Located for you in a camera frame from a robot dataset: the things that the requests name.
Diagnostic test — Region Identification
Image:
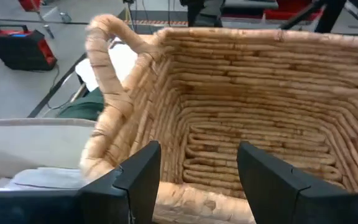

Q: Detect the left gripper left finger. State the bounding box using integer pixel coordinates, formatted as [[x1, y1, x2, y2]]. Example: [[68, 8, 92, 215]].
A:
[[79, 140, 162, 224]]

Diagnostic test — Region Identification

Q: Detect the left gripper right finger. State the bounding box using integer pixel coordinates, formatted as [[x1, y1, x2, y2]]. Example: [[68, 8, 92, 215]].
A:
[[236, 141, 358, 224]]

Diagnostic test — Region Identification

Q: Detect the dark green shirt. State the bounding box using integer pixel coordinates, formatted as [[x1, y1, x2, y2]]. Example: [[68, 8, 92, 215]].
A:
[[57, 88, 105, 121]]

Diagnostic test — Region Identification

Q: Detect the large white cloth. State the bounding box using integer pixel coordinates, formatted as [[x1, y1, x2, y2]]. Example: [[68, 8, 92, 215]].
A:
[[75, 37, 139, 93]]

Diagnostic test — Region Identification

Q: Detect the woven wicker basket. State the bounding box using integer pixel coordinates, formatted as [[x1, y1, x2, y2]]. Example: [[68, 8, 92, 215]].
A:
[[79, 14, 358, 224]]

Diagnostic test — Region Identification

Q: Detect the beige fabric storage box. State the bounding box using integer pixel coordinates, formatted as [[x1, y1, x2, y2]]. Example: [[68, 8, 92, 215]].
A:
[[0, 117, 98, 191]]

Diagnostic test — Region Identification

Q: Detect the red black tool case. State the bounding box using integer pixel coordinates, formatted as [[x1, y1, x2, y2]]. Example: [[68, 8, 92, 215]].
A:
[[0, 24, 58, 72]]

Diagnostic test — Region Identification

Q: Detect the red cabinet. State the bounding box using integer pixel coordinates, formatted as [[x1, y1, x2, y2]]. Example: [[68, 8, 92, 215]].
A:
[[264, 0, 324, 21]]

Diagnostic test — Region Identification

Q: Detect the grey metal stand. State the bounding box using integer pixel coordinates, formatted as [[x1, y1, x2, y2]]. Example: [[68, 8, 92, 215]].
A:
[[32, 6, 73, 40]]

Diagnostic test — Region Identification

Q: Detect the red box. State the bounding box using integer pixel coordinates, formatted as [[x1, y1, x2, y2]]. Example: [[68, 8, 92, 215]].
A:
[[17, 0, 42, 12]]

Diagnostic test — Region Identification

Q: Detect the black frame strut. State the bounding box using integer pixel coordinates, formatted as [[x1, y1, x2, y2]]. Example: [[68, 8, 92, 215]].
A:
[[280, 0, 358, 35]]

